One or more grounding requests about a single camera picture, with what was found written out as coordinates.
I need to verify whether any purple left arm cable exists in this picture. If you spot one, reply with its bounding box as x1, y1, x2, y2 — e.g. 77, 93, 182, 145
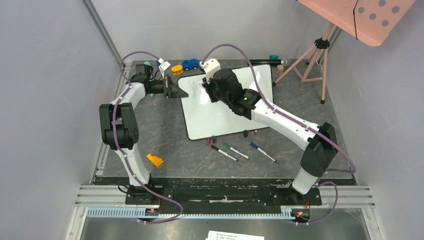
111, 50, 184, 225

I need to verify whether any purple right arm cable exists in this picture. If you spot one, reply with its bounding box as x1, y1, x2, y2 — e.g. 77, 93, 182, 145
201, 43, 358, 226

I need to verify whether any orange wedge block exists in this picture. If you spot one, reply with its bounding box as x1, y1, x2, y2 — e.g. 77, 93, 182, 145
146, 153, 164, 168

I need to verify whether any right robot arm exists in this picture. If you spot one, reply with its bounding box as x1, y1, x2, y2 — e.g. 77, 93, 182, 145
202, 68, 339, 204

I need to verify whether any blue toy car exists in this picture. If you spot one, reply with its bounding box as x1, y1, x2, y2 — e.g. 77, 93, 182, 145
182, 58, 200, 71

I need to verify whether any blue capped marker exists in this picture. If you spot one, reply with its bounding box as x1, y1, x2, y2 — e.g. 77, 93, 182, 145
250, 142, 277, 163

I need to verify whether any black flashlight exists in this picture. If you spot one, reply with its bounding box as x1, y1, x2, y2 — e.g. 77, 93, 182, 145
250, 58, 291, 67

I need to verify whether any teal block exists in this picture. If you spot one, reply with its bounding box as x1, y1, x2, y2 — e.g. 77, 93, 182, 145
268, 54, 279, 60

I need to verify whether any aluminium frame profile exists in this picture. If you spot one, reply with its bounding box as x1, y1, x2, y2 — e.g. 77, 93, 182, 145
81, 0, 125, 70

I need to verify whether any wooden cube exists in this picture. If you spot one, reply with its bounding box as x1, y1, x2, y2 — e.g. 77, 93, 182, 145
276, 64, 285, 73

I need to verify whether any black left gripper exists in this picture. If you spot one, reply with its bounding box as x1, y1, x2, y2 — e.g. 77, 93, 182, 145
149, 75, 189, 100

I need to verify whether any green capped marker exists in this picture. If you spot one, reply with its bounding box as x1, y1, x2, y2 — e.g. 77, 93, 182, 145
222, 142, 250, 159

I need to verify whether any white paper sheet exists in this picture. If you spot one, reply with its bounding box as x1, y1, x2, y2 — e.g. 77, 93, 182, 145
205, 230, 265, 240

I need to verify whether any pink perforated panel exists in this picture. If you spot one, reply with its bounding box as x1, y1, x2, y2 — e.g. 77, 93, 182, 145
298, 0, 416, 47

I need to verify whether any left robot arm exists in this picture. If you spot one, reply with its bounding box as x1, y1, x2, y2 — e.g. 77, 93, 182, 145
99, 64, 189, 205

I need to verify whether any black capped marker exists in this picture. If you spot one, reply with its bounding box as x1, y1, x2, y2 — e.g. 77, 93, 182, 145
210, 145, 238, 162

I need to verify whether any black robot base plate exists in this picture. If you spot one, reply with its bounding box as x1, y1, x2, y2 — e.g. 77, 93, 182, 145
118, 177, 322, 215

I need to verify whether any white whiteboard with black frame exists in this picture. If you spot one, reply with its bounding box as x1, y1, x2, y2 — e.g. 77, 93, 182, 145
178, 64, 274, 140

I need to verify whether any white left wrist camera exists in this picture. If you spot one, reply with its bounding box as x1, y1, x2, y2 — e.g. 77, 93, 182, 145
157, 58, 171, 78

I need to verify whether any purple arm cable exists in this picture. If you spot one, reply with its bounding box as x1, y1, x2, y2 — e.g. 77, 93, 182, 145
111, 50, 184, 225
201, 43, 358, 226

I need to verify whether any white cable duct rail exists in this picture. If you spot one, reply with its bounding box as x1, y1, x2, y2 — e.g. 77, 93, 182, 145
86, 206, 301, 220

